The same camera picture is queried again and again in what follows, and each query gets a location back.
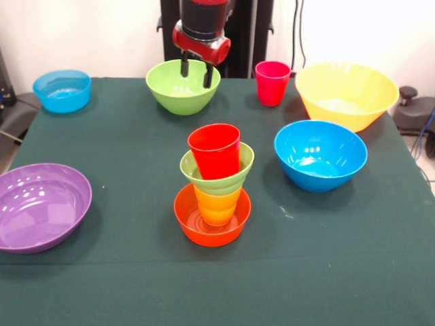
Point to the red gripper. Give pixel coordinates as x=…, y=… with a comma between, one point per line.
x=200, y=49

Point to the large green plastic bowl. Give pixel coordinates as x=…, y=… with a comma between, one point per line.
x=176, y=98

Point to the red plastic cup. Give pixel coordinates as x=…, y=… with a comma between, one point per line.
x=215, y=156

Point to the small green ribbed bowl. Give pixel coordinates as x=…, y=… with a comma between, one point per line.
x=244, y=169

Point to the small blue plastic bowl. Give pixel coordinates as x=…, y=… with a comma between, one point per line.
x=63, y=98

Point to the orange plastic cup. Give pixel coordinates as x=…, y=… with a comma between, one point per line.
x=217, y=207

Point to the orange plastic bowl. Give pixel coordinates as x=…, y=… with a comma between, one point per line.
x=190, y=227

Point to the purple plastic bowl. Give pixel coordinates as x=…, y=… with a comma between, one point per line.
x=40, y=210

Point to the pink plastic cup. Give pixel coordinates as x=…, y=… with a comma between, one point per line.
x=270, y=88

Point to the large blue plastic bowl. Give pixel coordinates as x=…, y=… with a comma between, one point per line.
x=319, y=153

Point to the yellow plastic bowl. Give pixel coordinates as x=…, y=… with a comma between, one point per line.
x=346, y=88

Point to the grey machine base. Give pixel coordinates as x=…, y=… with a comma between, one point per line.
x=20, y=112

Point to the black equipment rack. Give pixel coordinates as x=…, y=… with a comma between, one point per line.
x=5, y=85

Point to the dark green tablecloth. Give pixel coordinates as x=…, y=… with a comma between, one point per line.
x=217, y=282

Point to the grey base with black knob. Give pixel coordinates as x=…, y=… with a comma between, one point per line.
x=414, y=112

